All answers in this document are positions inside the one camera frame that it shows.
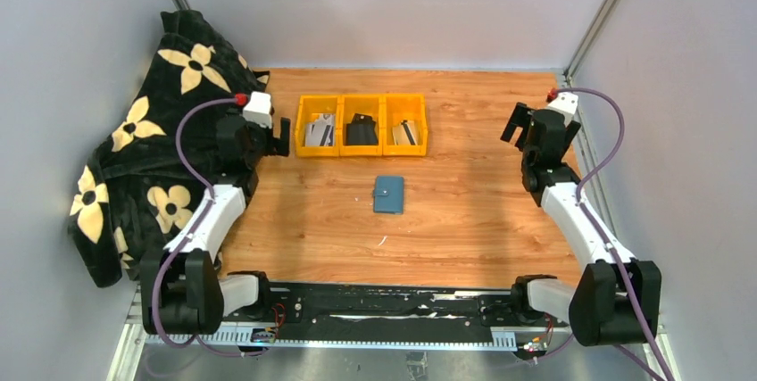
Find white cards in left bin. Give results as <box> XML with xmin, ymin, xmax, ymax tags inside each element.
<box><xmin>304</xmin><ymin>113</ymin><xmax>336</xmax><ymax>147</ymax></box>

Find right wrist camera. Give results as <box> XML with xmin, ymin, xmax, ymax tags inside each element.
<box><xmin>545</xmin><ymin>88</ymin><xmax>578</xmax><ymax>127</ymax></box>

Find right aluminium frame post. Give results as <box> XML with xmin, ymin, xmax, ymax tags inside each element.
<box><xmin>563</xmin><ymin>0</ymin><xmax>620</xmax><ymax>83</ymax></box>

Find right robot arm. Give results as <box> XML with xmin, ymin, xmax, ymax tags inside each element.
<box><xmin>501</xmin><ymin>103</ymin><xmax>661</xmax><ymax>346</ymax></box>

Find middle yellow bin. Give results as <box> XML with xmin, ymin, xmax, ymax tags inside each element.
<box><xmin>339</xmin><ymin>94</ymin><xmax>386</xmax><ymax>157</ymax></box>

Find black card in middle bin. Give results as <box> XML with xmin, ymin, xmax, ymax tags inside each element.
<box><xmin>345</xmin><ymin>113</ymin><xmax>379</xmax><ymax>145</ymax></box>

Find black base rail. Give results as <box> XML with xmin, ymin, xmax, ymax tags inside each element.
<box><xmin>141</xmin><ymin>280</ymin><xmax>575</xmax><ymax>351</ymax></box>

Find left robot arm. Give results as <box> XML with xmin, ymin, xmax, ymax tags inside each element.
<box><xmin>140</xmin><ymin>115</ymin><xmax>291</xmax><ymax>335</ymax></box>

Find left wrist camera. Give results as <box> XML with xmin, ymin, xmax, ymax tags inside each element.
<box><xmin>242</xmin><ymin>91</ymin><xmax>273</xmax><ymax>129</ymax></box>

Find right yellow bin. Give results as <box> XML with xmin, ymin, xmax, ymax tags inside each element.
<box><xmin>381</xmin><ymin>94</ymin><xmax>428</xmax><ymax>157</ymax></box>

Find left yellow bin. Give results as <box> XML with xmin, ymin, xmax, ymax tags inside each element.
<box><xmin>295</xmin><ymin>95</ymin><xmax>342</xmax><ymax>158</ymax></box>

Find cards in right bin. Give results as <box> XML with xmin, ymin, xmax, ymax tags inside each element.
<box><xmin>392</xmin><ymin>120</ymin><xmax>420</xmax><ymax>145</ymax></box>

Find yellow bin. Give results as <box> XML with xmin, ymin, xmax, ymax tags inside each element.
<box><xmin>381</xmin><ymin>94</ymin><xmax>428</xmax><ymax>157</ymax></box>
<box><xmin>295</xmin><ymin>95</ymin><xmax>342</xmax><ymax>158</ymax></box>
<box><xmin>339</xmin><ymin>94</ymin><xmax>386</xmax><ymax>157</ymax></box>

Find black floral blanket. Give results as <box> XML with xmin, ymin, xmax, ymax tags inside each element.
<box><xmin>67</xmin><ymin>10</ymin><xmax>269</xmax><ymax>288</ymax></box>

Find blue leather card holder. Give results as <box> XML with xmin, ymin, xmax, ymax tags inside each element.
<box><xmin>372</xmin><ymin>176</ymin><xmax>404</xmax><ymax>215</ymax></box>

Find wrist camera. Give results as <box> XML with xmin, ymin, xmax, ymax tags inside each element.
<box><xmin>545</xmin><ymin>88</ymin><xmax>578</xmax><ymax>127</ymax></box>
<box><xmin>242</xmin><ymin>91</ymin><xmax>273</xmax><ymax>129</ymax></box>

